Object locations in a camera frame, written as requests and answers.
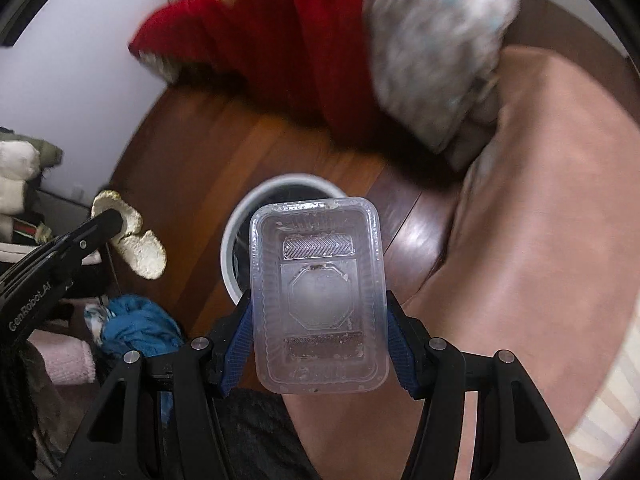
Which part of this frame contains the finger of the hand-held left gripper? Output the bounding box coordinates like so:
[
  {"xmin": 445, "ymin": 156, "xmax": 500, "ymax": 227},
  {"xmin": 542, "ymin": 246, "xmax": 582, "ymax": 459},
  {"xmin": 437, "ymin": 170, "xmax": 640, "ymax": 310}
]
[{"xmin": 44, "ymin": 208, "xmax": 127, "ymax": 282}]

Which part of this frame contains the pale fruit peel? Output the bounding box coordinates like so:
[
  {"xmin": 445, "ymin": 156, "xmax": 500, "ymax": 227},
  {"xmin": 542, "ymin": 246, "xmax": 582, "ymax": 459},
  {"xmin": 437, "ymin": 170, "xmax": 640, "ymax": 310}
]
[{"xmin": 91, "ymin": 190, "xmax": 167, "ymax": 280}]

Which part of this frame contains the pink fleece cloth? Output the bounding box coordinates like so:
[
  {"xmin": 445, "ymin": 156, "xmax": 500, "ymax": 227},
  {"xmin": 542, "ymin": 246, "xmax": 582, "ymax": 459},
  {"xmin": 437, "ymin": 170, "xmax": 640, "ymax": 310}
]
[{"xmin": 27, "ymin": 332, "xmax": 98, "ymax": 386}]

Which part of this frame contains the dark bag with striped band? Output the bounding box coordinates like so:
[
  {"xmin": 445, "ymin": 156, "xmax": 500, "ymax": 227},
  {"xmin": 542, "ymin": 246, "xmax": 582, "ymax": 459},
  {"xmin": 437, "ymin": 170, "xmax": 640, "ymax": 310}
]
[{"xmin": 0, "ymin": 215, "xmax": 51, "ymax": 261}]

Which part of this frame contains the blue cloth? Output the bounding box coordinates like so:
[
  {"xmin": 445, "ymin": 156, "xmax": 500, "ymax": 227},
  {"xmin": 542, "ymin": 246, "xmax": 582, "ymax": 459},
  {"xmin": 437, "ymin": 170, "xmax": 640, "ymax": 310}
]
[{"xmin": 85, "ymin": 294, "xmax": 186, "ymax": 361}]

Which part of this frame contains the white patterned pillow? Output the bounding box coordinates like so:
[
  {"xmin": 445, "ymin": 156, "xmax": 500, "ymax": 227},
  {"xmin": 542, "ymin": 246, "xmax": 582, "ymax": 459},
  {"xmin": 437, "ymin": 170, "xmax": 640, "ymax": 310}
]
[{"xmin": 362, "ymin": 0, "xmax": 531, "ymax": 156}]

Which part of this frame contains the clear plastic tray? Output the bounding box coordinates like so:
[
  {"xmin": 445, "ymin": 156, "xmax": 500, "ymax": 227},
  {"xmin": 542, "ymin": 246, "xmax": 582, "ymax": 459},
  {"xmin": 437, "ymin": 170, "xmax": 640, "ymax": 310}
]
[{"xmin": 248, "ymin": 196, "xmax": 391, "ymax": 395}]

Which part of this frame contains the striped table cloth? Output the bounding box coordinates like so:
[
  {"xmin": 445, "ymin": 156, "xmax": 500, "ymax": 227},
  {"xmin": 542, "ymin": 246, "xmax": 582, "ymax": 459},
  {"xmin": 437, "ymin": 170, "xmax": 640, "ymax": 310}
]
[{"xmin": 565, "ymin": 340, "xmax": 640, "ymax": 466}]

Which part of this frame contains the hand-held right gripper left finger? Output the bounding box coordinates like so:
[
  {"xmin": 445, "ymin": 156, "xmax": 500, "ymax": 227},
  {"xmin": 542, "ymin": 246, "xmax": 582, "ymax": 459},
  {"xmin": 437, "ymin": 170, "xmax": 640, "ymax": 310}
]
[{"xmin": 60, "ymin": 295, "xmax": 256, "ymax": 480}]

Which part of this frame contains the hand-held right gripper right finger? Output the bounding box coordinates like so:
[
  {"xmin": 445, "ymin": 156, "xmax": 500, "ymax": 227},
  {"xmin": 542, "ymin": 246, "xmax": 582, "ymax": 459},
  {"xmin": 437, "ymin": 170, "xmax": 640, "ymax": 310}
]
[{"xmin": 385, "ymin": 290, "xmax": 581, "ymax": 480}]

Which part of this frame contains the red blanket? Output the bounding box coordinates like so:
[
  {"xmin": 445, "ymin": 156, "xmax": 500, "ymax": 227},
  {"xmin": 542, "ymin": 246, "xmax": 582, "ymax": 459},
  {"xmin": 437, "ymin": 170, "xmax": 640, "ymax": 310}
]
[{"xmin": 127, "ymin": 0, "xmax": 396, "ymax": 148}]

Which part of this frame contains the white trash bin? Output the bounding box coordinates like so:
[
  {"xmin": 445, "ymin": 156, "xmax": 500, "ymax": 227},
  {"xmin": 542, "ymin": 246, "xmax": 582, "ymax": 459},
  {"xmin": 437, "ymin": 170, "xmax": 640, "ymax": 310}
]
[{"xmin": 220, "ymin": 173, "xmax": 346, "ymax": 306}]

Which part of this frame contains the pink tablecloth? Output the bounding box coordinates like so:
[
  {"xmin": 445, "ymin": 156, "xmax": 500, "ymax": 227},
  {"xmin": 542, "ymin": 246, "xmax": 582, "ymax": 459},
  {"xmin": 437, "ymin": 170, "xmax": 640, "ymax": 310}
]
[{"xmin": 280, "ymin": 45, "xmax": 640, "ymax": 480}]

